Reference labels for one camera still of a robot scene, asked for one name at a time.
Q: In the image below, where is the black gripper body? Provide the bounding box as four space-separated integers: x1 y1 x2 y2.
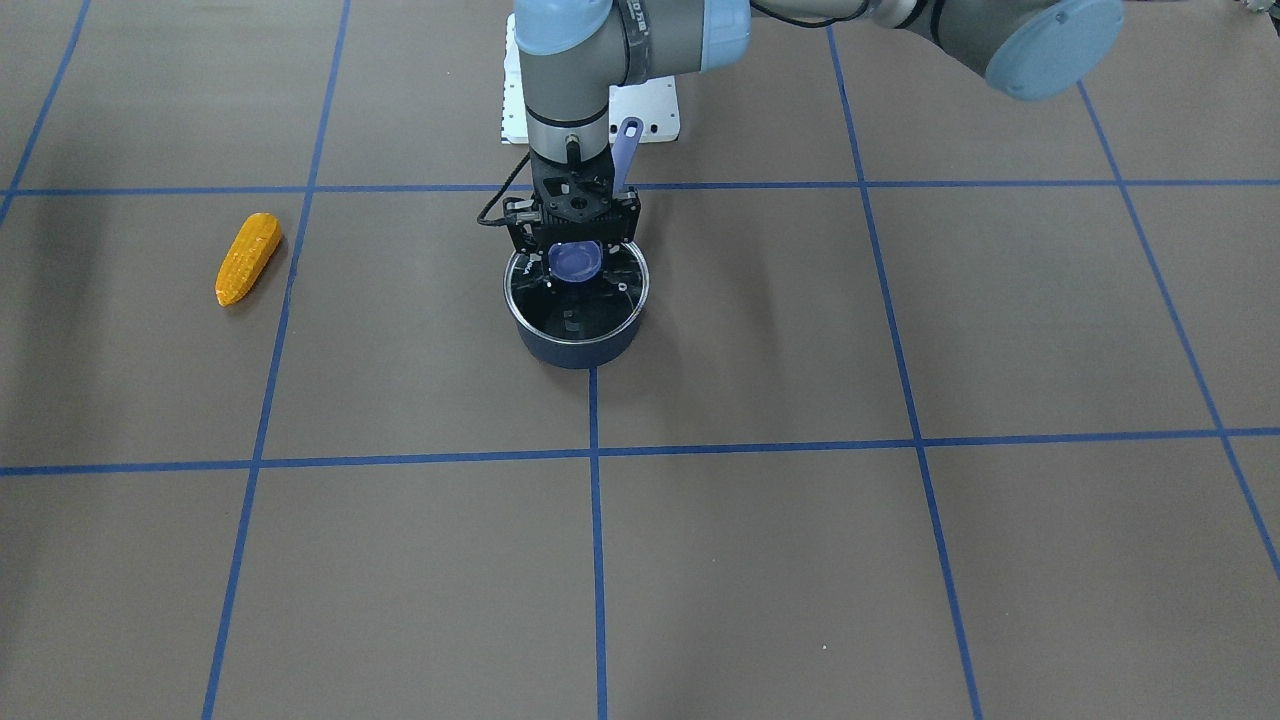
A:
504 150 641 254

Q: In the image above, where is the glass lid blue knob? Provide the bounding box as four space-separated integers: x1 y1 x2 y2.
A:
506 241 650 345

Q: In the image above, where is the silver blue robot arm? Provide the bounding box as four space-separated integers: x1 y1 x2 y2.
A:
495 1 1125 254

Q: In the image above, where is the dark blue pot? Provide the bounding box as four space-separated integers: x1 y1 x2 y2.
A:
497 117 652 369

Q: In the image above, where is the yellow toy corn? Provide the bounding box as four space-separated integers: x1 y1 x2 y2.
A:
214 211 283 307

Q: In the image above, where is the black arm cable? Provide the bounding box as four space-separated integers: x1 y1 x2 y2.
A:
477 150 535 227

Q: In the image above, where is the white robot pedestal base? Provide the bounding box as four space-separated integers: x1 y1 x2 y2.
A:
500 14 681 145

